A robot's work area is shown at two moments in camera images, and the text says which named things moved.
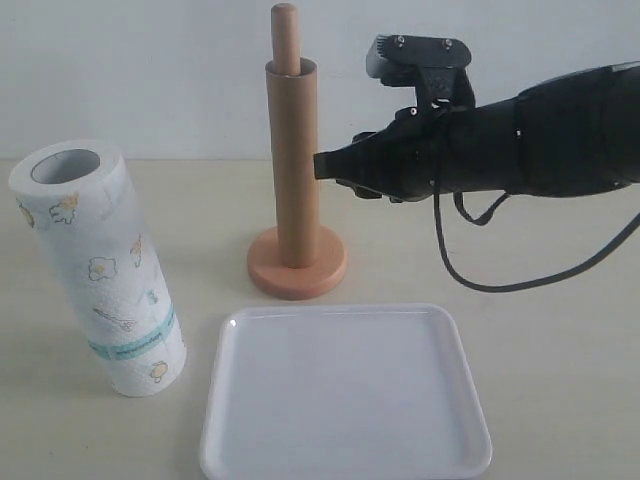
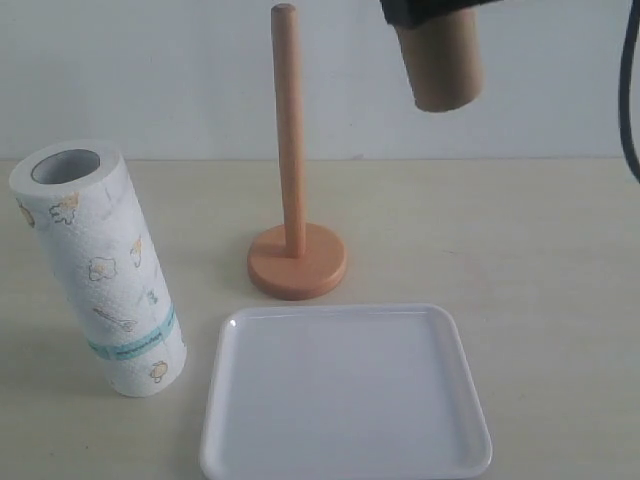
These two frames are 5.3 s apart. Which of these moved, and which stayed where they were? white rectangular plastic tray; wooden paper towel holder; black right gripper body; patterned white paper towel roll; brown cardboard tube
Moved: black right gripper body; brown cardboard tube
Stayed: wooden paper towel holder; patterned white paper towel roll; white rectangular plastic tray
